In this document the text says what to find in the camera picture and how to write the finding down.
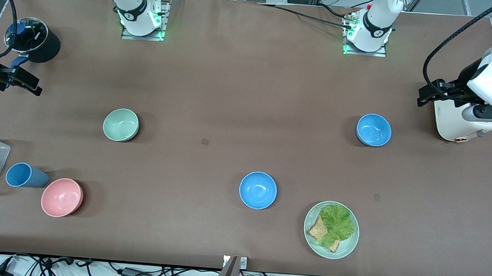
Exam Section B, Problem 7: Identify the blue bowl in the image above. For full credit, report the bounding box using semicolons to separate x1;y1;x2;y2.
355;113;393;148
238;171;278;210

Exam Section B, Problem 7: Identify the green bowl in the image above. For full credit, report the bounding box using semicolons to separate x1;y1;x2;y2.
102;108;140;143

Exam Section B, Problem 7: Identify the pink bowl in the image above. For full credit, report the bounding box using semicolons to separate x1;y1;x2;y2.
40;177;85;219

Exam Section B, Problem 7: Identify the cream white toaster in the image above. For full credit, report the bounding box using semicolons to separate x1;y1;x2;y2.
432;95;492;145

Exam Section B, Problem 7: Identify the glass lid blue knob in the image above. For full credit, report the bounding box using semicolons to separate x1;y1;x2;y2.
3;16;50;55

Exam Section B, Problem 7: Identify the blue cup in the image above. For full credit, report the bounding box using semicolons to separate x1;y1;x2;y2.
5;162;50;189

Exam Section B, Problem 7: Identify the green lettuce leaf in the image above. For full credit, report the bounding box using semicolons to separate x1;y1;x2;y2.
314;203;357;250

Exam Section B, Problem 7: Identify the green plate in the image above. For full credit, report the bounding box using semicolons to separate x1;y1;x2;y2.
302;199;361;261

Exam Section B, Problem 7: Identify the brown toast slice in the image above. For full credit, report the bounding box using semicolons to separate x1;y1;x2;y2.
306;214;343;254

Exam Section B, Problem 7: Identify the black pot blue handle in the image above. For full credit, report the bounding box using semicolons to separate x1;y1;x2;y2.
2;16;62;92

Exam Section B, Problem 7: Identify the black table cable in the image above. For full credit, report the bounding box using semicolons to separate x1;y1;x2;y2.
255;2;357;31

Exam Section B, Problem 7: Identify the white metal bracket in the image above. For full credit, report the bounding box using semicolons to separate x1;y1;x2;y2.
222;256;248;270

